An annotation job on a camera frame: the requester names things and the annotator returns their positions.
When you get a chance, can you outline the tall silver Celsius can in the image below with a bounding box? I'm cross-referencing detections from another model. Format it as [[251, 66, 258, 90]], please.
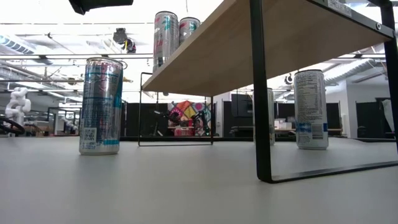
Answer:
[[152, 11, 180, 73], [293, 68, 330, 151], [178, 16, 201, 47], [267, 87, 276, 146]]

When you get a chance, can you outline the blue silver Red Bull can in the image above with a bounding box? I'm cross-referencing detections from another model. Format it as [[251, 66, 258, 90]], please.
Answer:
[[78, 57, 124, 156]]

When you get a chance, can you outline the white shelf label sticker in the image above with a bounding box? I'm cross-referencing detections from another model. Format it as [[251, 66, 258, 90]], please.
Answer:
[[326, 0, 353, 17]]

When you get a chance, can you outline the colourful geometric mural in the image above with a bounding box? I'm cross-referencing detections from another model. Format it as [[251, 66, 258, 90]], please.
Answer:
[[167, 100, 212, 137]]

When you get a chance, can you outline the black partition panel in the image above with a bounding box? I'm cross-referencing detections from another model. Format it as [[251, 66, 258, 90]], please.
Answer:
[[120, 102, 170, 138], [356, 101, 383, 139]]

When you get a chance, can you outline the white cardboard box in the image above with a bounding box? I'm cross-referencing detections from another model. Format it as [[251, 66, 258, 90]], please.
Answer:
[[274, 118, 293, 131]]

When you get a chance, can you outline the white hanging sheet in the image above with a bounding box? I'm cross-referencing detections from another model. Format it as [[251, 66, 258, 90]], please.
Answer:
[[381, 98, 396, 133]]

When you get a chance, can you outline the black wall monitor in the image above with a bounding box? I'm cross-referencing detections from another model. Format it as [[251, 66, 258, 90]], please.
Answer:
[[230, 93, 254, 118]]

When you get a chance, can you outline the wooden shelf black metal frame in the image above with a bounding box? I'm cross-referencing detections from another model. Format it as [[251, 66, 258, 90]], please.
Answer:
[[137, 0, 398, 184]]

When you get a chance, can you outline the black ceiling camera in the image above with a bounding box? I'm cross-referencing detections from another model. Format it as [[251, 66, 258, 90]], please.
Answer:
[[112, 27, 137, 54]]

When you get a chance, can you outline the silver ventilation duct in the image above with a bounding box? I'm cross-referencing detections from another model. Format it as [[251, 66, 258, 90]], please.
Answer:
[[323, 57, 386, 86], [0, 33, 38, 55]]

